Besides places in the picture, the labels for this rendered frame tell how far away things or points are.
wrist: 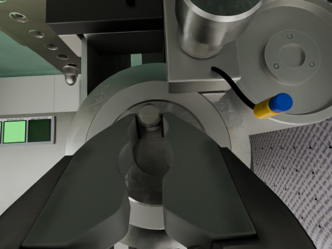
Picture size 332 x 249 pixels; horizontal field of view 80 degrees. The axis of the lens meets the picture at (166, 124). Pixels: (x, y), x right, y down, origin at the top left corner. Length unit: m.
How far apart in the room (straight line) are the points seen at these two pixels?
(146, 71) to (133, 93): 0.02
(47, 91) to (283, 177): 3.28
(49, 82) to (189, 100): 3.32
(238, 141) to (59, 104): 3.18
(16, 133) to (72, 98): 2.64
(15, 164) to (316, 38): 0.61
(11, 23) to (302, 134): 0.47
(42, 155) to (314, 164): 0.54
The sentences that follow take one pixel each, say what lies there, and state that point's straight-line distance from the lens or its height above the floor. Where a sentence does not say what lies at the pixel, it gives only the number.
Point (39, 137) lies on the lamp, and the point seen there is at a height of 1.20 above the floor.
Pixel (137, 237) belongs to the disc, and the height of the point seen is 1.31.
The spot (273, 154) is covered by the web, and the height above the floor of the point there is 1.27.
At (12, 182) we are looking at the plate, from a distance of 0.62.
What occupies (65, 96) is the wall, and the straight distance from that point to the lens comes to 3.27.
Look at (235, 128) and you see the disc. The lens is 0.17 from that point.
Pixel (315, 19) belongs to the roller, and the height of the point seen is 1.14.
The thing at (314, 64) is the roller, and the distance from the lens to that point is 0.22.
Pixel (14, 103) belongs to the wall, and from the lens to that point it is 3.64.
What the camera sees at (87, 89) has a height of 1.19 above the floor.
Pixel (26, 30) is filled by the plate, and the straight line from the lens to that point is 0.45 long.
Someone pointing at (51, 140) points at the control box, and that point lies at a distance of 0.56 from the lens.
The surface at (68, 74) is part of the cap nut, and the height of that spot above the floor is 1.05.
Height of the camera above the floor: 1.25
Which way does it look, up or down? 7 degrees down
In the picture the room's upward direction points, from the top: 177 degrees clockwise
